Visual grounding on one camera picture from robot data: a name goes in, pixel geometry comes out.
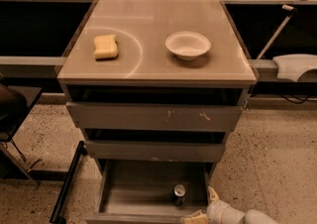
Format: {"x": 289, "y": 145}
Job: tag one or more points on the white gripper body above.
{"x": 215, "y": 211}

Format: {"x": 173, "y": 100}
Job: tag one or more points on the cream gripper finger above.
{"x": 197, "y": 217}
{"x": 213, "y": 196}

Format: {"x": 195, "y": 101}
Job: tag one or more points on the dark pepsi can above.
{"x": 178, "y": 194}

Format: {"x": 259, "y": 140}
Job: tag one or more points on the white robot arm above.
{"x": 252, "y": 216}

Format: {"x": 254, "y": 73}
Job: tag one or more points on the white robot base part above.
{"x": 292, "y": 67}

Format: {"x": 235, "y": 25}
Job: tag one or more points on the grey open bottom drawer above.
{"x": 139, "y": 192}

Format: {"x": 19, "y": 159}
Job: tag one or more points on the grey middle drawer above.
{"x": 155, "y": 151}

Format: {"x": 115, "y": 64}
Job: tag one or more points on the grey drawer cabinet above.
{"x": 146, "y": 72}

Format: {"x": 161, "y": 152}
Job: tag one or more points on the grey top drawer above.
{"x": 156, "y": 117}

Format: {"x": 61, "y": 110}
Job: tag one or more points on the black floor bar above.
{"x": 56, "y": 217}

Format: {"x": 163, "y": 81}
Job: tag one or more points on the white paper bowl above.
{"x": 187, "y": 45}

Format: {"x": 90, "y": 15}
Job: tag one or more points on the yellow sponge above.
{"x": 105, "y": 47}

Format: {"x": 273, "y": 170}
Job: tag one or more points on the black chair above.
{"x": 16, "y": 102}

